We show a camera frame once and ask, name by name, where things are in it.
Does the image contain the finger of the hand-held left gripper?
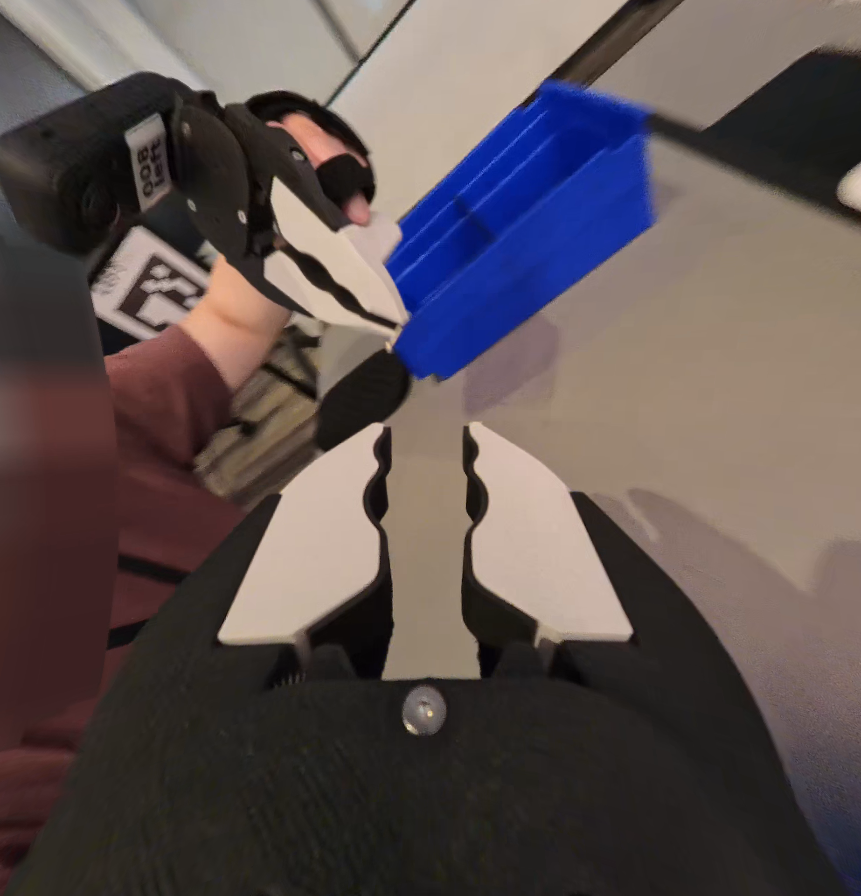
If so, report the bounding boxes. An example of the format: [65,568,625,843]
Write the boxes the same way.
[271,177,410,324]
[261,251,398,331]

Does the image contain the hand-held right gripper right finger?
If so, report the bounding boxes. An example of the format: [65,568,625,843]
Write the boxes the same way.
[462,422,636,676]

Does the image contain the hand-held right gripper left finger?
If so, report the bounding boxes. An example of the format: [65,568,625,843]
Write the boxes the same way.
[215,422,395,679]

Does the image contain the blue plastic bin with divider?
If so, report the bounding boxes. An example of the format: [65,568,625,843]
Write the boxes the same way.
[385,79,659,382]

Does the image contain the person's left forearm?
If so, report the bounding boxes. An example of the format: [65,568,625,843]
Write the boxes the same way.
[181,255,293,393]

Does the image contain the person's left hand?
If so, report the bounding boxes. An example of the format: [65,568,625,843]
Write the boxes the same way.
[284,113,373,227]

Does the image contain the dark desk pad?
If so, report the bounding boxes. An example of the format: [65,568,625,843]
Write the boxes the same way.
[703,49,861,232]

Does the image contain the black body strap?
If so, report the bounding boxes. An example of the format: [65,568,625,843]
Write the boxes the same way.
[107,555,194,648]

